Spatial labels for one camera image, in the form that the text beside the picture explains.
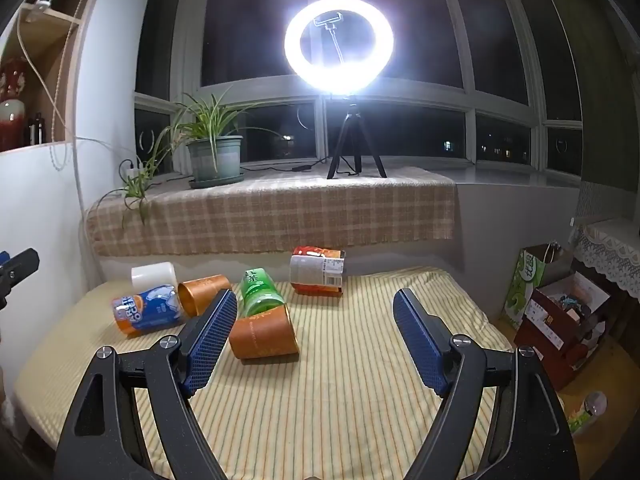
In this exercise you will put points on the white ring light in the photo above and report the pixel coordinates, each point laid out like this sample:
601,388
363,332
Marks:
339,47

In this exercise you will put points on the green plant pot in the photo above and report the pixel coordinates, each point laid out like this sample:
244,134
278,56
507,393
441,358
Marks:
216,162

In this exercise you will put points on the orange cup near green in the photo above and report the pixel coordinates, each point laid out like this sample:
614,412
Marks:
264,335

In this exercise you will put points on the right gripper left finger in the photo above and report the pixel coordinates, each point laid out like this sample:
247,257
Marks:
102,437

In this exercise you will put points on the plaid windowsill cloth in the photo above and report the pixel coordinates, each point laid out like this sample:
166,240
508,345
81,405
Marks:
275,213

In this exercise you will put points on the red white printed cup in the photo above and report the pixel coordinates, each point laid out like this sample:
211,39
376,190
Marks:
316,271

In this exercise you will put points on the blue orange Arctic Ocean cup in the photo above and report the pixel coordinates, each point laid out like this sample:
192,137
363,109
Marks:
155,309

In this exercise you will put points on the white lace cloth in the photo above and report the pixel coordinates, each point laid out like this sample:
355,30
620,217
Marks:
611,247

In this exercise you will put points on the wooden wall shelf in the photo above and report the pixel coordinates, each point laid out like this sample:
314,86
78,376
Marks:
48,33

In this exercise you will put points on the dark small bottle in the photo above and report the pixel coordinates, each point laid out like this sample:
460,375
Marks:
36,131

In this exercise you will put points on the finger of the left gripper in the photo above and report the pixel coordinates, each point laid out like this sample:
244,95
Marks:
13,270

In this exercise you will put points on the green white paper bag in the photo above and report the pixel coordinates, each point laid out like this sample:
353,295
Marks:
537,266

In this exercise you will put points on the red white ceramic vase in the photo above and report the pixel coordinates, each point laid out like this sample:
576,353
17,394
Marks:
12,119

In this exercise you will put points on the white paper cup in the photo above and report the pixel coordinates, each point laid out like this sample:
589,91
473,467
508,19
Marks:
152,275

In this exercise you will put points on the red cardboard box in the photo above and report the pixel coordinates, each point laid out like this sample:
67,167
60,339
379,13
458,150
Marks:
563,324

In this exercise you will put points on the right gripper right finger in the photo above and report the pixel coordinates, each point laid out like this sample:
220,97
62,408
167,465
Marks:
528,435

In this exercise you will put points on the black tripod stand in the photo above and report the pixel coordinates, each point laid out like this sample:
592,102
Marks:
355,130

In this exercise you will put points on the green bottle on floor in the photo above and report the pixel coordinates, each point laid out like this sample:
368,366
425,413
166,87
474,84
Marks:
593,406

